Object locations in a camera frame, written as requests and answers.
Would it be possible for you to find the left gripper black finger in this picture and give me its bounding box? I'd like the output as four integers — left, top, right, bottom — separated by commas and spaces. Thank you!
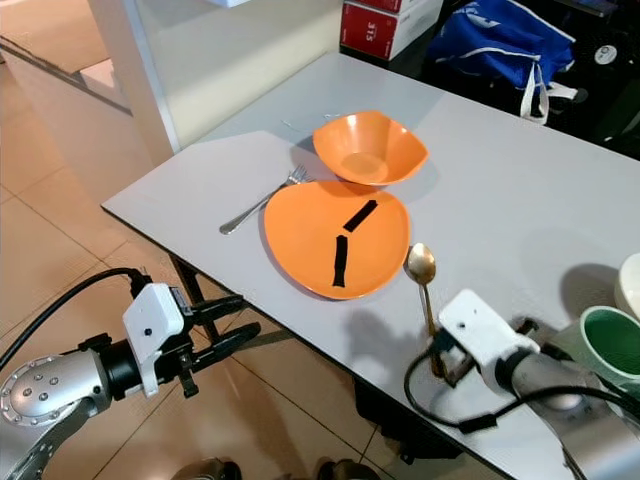
196, 294, 248, 320
196, 321, 278, 364

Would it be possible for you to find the golden metal spoon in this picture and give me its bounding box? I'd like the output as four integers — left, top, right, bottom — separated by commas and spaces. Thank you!
404, 242, 447, 379

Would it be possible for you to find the orange flat plate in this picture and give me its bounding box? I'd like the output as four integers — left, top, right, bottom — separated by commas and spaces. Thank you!
262, 179, 412, 301

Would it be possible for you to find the silver metal fork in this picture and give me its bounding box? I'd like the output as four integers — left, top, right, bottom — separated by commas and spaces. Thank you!
218, 165, 310, 237

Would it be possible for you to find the long black tape strip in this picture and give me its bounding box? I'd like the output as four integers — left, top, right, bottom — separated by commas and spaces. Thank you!
332, 235, 352, 290

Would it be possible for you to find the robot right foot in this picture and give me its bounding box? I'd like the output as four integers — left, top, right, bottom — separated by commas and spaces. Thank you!
313, 458, 383, 480

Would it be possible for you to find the green cup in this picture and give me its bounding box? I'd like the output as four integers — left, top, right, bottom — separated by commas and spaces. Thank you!
578, 306, 640, 393

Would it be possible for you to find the short black tape strip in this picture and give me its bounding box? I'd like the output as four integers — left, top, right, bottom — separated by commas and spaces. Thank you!
341, 199, 380, 235

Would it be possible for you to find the white cup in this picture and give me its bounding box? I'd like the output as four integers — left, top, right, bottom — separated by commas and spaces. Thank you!
614, 252, 640, 321

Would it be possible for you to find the orange bowl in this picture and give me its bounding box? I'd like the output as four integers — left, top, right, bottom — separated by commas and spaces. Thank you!
311, 109, 430, 188

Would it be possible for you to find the white shelf unit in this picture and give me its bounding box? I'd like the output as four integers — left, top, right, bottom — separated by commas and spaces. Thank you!
87, 0, 343, 167

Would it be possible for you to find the white low counter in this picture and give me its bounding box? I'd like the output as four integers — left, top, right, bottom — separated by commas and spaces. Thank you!
0, 36, 153, 201

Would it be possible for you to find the red cardboard box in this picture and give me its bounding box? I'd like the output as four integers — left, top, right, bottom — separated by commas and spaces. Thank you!
339, 0, 445, 62

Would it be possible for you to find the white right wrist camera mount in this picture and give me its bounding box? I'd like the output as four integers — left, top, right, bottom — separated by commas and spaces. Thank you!
437, 289, 543, 378

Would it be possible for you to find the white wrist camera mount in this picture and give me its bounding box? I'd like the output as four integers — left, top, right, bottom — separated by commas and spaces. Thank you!
122, 283, 197, 397
437, 289, 543, 378

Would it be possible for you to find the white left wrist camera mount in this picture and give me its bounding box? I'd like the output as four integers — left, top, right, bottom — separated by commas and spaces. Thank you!
122, 283, 197, 397

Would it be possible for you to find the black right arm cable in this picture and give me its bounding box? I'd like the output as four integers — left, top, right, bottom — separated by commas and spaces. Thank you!
404, 348, 640, 480

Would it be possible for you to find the black table frame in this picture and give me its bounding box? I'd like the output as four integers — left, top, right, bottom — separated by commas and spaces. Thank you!
166, 254, 486, 469

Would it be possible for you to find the blue bag with white straps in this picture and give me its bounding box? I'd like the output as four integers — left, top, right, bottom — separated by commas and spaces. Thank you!
423, 0, 579, 127

